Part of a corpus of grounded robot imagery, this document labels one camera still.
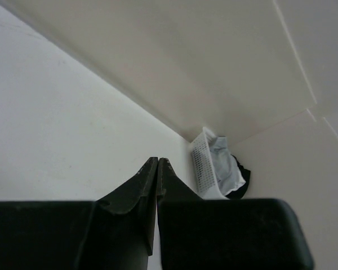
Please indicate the grey tank top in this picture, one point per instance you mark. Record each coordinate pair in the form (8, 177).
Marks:
(225, 165)

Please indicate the white tank top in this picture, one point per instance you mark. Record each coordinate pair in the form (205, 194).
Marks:
(240, 182)

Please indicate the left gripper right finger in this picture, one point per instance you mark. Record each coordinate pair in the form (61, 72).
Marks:
(225, 234)

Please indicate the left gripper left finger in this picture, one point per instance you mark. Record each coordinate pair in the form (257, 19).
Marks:
(113, 232)

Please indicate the white plastic laundry basket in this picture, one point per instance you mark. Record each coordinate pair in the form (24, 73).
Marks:
(203, 166)

